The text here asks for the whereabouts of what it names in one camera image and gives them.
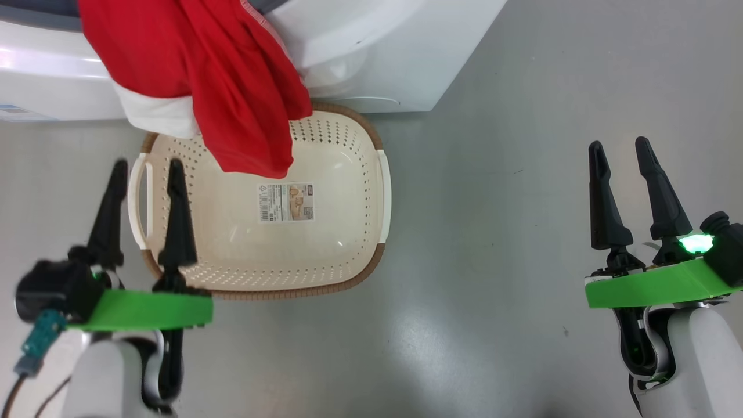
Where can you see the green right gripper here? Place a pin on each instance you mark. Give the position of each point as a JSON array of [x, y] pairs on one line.
[[650, 287]]

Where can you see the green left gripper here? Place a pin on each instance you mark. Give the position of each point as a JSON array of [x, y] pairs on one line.
[[151, 310]]

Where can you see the red and white garment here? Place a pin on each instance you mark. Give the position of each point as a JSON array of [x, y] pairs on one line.
[[232, 87]]

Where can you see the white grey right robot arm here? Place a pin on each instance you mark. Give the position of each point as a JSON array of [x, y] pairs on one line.
[[702, 366]]

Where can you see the paper product label in basket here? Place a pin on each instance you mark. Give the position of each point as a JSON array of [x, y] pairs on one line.
[[287, 202]]

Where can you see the cream perforated laundry basket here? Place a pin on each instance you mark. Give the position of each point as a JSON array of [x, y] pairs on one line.
[[325, 244]]

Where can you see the white front-loading washing machine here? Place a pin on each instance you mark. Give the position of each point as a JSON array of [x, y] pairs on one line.
[[377, 46]]

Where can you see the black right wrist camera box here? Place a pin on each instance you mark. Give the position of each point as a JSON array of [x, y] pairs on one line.
[[725, 249]]

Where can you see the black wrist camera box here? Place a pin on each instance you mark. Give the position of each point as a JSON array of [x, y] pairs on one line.
[[725, 249], [55, 287]]

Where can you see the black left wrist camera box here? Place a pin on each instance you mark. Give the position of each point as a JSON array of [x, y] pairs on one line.
[[55, 287]]

